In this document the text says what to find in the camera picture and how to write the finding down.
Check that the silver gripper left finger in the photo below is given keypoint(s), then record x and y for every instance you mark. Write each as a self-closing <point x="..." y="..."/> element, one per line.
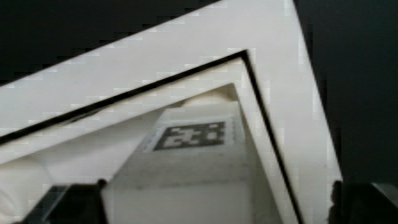
<point x="70" y="205"/>

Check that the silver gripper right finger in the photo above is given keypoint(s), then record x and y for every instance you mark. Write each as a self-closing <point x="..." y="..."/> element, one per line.
<point x="365" y="203"/>

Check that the white leg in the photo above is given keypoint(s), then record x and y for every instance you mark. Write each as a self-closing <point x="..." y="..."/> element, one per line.
<point x="192" y="180"/>

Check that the white square tabletop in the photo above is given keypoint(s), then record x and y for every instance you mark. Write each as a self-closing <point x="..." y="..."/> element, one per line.
<point x="77" y="152"/>

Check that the white obstacle bar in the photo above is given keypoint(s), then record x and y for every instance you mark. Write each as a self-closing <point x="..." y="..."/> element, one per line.
<point x="235" y="28"/>

